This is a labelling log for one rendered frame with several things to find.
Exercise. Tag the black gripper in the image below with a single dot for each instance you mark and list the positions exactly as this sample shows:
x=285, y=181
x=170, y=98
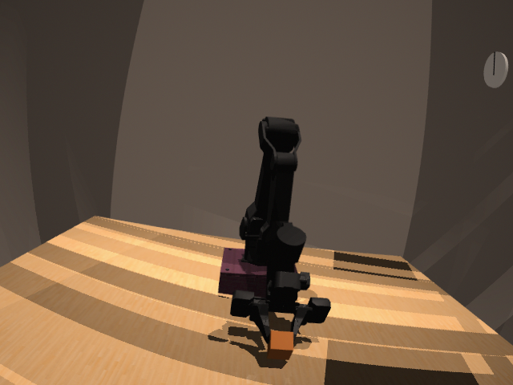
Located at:
x=244, y=304

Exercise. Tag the orange block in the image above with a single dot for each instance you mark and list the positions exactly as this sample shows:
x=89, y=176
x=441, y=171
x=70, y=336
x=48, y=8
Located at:
x=280, y=345

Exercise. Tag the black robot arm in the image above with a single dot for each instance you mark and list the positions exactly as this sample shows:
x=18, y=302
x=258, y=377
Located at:
x=265, y=227

